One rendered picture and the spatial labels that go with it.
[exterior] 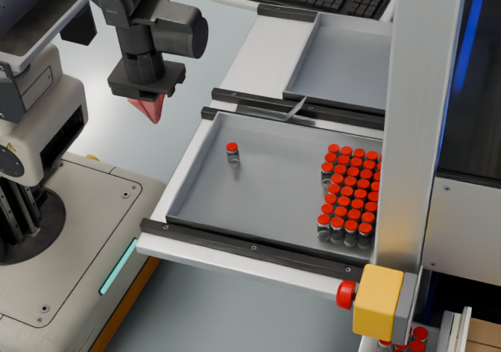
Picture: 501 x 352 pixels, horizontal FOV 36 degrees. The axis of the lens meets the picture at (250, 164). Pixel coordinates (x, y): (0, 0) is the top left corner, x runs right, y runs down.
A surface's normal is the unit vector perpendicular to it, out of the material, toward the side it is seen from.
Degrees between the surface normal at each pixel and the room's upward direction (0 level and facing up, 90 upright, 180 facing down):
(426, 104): 90
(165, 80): 1
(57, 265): 0
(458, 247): 90
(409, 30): 90
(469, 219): 90
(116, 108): 0
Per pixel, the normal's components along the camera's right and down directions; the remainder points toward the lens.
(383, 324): -0.32, 0.71
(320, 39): -0.07, -0.68
